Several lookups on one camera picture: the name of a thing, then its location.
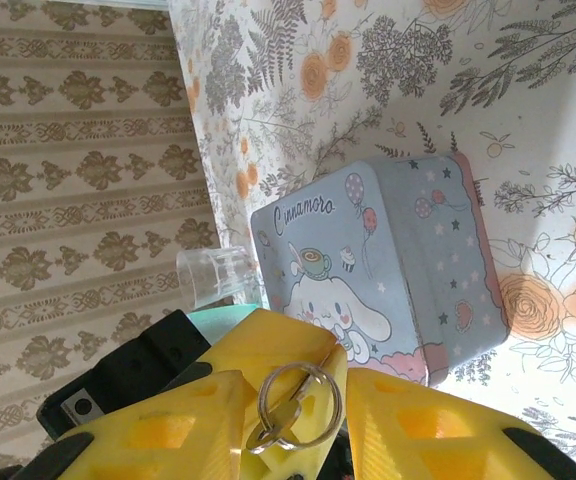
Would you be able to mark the floral tablecloth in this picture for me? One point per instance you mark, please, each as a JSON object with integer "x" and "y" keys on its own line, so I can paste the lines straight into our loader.
{"x": 418, "y": 75}

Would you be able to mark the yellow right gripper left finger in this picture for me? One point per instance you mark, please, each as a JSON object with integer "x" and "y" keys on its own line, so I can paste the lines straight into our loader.
{"x": 118, "y": 440}

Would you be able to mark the teal round coaster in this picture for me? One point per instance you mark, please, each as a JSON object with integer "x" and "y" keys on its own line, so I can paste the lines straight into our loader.
{"x": 218, "y": 322}

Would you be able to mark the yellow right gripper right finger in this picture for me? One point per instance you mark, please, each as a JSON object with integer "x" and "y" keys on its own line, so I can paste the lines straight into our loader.
{"x": 488, "y": 450}

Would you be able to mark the blue cartoon tin box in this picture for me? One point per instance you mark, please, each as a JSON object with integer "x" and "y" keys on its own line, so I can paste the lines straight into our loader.
{"x": 368, "y": 260}

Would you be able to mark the clear plastic cup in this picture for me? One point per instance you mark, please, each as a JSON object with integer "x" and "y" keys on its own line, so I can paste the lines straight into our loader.
{"x": 203, "y": 275}

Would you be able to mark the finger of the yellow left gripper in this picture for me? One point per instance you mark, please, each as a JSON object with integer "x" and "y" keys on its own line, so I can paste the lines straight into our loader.
{"x": 318, "y": 415}
{"x": 273, "y": 340}

